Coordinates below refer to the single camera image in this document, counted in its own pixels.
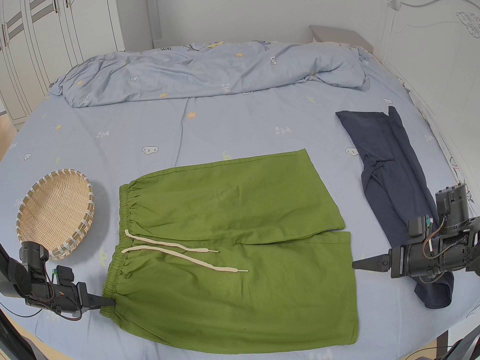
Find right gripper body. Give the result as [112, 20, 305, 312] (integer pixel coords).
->
[390, 238, 442, 280]

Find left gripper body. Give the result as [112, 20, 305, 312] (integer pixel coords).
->
[50, 281, 91, 313]

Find green shorts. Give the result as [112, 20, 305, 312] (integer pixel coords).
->
[99, 148, 360, 352]

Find dark blue garment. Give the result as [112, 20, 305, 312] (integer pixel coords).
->
[335, 105, 455, 310]

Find round woven basket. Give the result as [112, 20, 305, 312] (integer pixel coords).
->
[16, 169, 94, 260]

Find bed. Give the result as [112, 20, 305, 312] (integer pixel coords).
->
[0, 0, 480, 360]

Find grey bedside table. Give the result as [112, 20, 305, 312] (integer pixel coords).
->
[309, 25, 376, 53]

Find pale blue quilt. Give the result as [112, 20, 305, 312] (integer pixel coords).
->
[49, 40, 372, 109]

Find white wardrobe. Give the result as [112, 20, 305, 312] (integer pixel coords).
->
[0, 0, 126, 131]

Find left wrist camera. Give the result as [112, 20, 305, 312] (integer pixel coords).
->
[52, 265, 76, 288]

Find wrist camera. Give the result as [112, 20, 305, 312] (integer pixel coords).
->
[52, 265, 76, 288]
[408, 216, 433, 240]

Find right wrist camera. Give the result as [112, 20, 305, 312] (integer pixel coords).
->
[408, 216, 433, 240]

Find black cable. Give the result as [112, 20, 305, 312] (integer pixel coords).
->
[0, 301, 43, 319]

